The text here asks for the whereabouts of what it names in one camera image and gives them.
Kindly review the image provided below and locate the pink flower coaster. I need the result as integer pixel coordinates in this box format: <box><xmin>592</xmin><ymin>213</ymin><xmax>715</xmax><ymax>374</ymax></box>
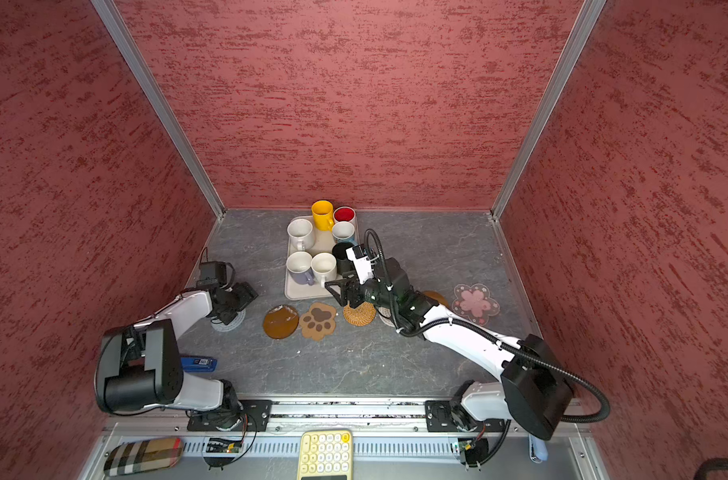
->
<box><xmin>451</xmin><ymin>283</ymin><xmax>501</xmax><ymax>326</ymax></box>

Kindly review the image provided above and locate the white mug front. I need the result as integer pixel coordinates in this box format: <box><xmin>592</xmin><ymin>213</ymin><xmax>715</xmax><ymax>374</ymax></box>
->
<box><xmin>311</xmin><ymin>252</ymin><xmax>338</xmax><ymax>288</ymax></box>

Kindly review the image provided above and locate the blue floral mug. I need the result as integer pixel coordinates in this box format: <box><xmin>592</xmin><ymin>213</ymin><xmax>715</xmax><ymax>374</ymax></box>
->
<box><xmin>332</xmin><ymin>221</ymin><xmax>358</xmax><ymax>245</ymax></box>

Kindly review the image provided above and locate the white mug rear left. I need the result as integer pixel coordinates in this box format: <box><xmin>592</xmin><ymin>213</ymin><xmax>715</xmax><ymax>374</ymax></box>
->
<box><xmin>287</xmin><ymin>218</ymin><xmax>316</xmax><ymax>251</ymax></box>

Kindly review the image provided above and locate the red interior mug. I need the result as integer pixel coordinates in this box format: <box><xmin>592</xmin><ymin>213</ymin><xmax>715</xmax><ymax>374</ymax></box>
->
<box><xmin>333</xmin><ymin>206</ymin><xmax>357</xmax><ymax>224</ymax></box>

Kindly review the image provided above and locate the plaid glasses case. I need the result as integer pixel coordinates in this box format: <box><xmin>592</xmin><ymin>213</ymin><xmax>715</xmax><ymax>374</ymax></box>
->
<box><xmin>103</xmin><ymin>437</ymin><xmax>184</xmax><ymax>477</ymax></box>

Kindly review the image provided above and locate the brown glossy coaster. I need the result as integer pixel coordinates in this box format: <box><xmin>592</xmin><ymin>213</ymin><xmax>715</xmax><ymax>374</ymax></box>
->
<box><xmin>263</xmin><ymin>305</ymin><xmax>299</xmax><ymax>340</ymax></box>

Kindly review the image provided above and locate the blue black handheld device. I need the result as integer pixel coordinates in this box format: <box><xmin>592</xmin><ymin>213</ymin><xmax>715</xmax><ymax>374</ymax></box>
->
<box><xmin>181</xmin><ymin>356</ymin><xmax>218</xmax><ymax>373</ymax></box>

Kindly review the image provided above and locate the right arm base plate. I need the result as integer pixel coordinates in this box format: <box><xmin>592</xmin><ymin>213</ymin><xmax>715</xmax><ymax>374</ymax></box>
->
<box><xmin>424</xmin><ymin>400</ymin><xmax>505</xmax><ymax>434</ymax></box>

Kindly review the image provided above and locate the brown wooden coaster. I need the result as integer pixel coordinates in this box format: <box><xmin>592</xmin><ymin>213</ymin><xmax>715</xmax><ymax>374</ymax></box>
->
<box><xmin>422</xmin><ymin>290</ymin><xmax>449</xmax><ymax>307</ymax></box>

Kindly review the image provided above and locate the brown paw coaster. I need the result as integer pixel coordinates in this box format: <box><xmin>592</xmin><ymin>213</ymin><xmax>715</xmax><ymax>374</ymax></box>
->
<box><xmin>299</xmin><ymin>302</ymin><xmax>338</xmax><ymax>342</ymax></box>

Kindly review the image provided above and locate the white braided coaster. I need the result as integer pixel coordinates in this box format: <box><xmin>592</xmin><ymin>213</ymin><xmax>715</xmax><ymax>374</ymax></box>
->
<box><xmin>378</xmin><ymin>312</ymin><xmax>395</xmax><ymax>328</ymax></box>

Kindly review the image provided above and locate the black mug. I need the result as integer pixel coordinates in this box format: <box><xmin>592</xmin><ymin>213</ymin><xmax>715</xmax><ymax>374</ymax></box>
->
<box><xmin>332</xmin><ymin>242</ymin><xmax>356</xmax><ymax>278</ymax></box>

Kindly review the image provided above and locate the yellow keypad calculator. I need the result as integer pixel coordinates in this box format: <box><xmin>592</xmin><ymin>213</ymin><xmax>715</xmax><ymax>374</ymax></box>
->
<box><xmin>296</xmin><ymin>429</ymin><xmax>354</xmax><ymax>480</ymax></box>

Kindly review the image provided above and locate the lavender mug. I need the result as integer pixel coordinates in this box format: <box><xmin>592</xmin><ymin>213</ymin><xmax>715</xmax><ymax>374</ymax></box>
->
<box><xmin>286</xmin><ymin>251</ymin><xmax>315</xmax><ymax>286</ymax></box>

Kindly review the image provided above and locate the yellow mug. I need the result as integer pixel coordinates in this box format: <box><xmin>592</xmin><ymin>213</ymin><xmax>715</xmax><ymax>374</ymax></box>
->
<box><xmin>312</xmin><ymin>200</ymin><xmax>335</xmax><ymax>231</ymax></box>

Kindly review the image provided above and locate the light blue small device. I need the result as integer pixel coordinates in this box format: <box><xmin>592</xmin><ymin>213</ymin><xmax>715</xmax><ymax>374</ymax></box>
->
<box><xmin>529</xmin><ymin>435</ymin><xmax>549</xmax><ymax>464</ymax></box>

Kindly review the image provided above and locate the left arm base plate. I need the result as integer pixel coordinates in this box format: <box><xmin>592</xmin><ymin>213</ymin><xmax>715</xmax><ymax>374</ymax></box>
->
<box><xmin>187</xmin><ymin>399</ymin><xmax>274</xmax><ymax>432</ymax></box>

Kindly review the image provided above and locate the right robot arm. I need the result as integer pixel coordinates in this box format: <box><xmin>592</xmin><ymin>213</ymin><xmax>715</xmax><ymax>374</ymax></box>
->
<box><xmin>325</xmin><ymin>245</ymin><xmax>611</xmax><ymax>440</ymax></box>

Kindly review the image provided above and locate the beige serving tray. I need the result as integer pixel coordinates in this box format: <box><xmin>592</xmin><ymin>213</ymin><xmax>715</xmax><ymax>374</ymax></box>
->
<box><xmin>285</xmin><ymin>216</ymin><xmax>343</xmax><ymax>300</ymax></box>

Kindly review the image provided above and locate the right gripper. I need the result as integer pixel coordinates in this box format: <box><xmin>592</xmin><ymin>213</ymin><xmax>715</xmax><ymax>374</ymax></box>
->
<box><xmin>325</xmin><ymin>269</ymin><xmax>399</xmax><ymax>311</ymax></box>

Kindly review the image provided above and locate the grey round coaster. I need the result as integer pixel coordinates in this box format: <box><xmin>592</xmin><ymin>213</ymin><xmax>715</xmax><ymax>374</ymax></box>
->
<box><xmin>210</xmin><ymin>310</ymin><xmax>246</xmax><ymax>333</ymax></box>

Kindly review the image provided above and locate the woven rattan coaster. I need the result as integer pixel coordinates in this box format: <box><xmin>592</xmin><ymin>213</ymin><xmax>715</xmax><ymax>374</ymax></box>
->
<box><xmin>343</xmin><ymin>302</ymin><xmax>377</xmax><ymax>327</ymax></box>

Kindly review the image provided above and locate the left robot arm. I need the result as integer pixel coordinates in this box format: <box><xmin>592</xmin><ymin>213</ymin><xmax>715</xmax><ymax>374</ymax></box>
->
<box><xmin>93</xmin><ymin>261</ymin><xmax>258</xmax><ymax>431</ymax></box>

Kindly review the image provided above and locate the white mug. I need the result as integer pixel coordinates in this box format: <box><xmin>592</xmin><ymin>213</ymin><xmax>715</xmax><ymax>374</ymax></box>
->
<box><xmin>311</xmin><ymin>252</ymin><xmax>338</xmax><ymax>288</ymax></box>
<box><xmin>287</xmin><ymin>218</ymin><xmax>316</xmax><ymax>251</ymax></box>

